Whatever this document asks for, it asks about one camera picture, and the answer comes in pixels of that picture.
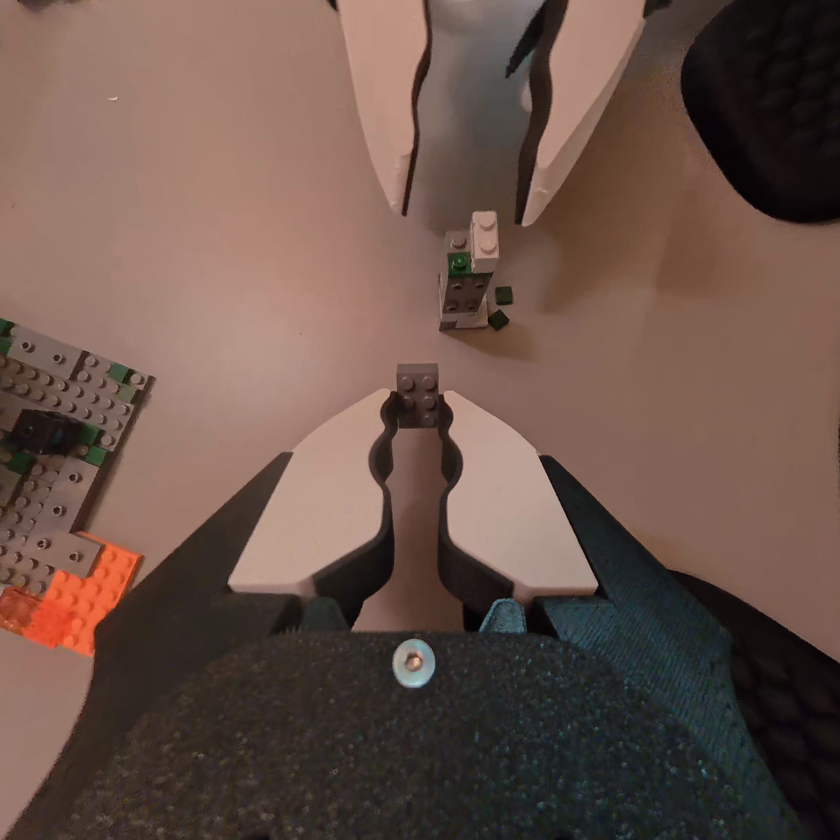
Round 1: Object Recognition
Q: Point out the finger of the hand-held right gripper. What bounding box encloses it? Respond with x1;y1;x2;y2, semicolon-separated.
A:
338;0;433;217
514;0;648;227

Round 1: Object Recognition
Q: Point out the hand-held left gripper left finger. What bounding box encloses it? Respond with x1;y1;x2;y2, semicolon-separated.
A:
226;387;396;627

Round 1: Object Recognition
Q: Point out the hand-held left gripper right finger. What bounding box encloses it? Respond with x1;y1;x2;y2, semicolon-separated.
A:
436;391;599;627

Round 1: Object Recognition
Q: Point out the dark grey brick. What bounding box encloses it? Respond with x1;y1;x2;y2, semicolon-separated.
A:
395;363;442;429

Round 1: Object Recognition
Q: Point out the grey brick pillar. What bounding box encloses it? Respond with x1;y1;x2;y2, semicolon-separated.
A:
438;210;501;332

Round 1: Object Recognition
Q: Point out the grey baseplate brick building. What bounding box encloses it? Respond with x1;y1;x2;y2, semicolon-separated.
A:
0;318;155;657

